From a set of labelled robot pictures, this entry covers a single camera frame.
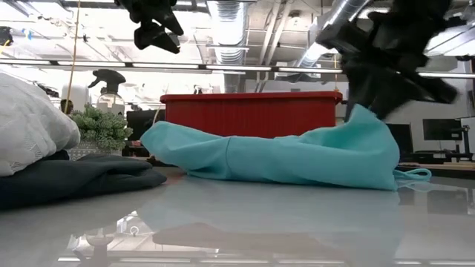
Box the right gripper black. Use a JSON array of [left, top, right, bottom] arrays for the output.
[[315, 0, 459, 122]]

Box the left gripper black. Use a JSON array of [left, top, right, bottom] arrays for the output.
[[114, 0, 185, 55]]

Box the teal garment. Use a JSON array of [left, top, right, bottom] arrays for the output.
[[140, 103, 433, 192]]

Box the white lace garment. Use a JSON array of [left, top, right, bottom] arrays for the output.
[[0, 71, 82, 177]]

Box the red plastic laundry bin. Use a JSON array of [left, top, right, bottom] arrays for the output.
[[159, 90, 344, 139]]

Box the dark screen panel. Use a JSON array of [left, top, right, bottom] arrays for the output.
[[385, 122, 414, 160]]

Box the black computer monitor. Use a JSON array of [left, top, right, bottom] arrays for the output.
[[422, 118, 463, 142]]

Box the clear spray bottle grey trigger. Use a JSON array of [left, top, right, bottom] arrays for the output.
[[87, 68, 128, 117]]

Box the light wooden desk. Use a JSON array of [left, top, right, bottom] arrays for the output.
[[396, 161, 475, 174]]

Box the white paper roll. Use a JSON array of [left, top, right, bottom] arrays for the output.
[[60, 84, 91, 113]]

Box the artificial green potted plant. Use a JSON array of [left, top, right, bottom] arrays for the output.
[[68, 102, 134, 162]]

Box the silver ventilation duct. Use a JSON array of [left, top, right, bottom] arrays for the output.
[[295, 0, 372, 68]]

